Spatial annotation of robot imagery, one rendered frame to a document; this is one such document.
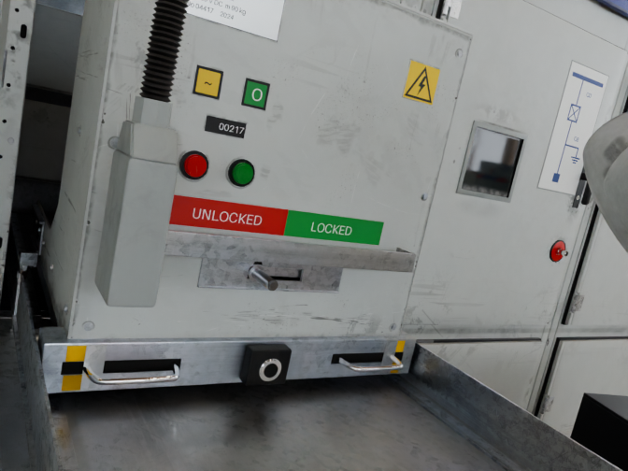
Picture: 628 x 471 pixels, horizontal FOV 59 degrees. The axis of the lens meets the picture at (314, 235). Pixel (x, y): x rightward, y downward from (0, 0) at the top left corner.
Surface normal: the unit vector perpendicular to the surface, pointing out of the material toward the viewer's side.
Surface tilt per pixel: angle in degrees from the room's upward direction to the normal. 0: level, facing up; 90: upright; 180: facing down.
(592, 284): 90
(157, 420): 0
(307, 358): 90
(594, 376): 90
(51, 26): 90
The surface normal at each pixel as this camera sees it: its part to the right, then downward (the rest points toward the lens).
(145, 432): 0.20, -0.97
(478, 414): -0.84, -0.09
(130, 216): 0.50, 0.25
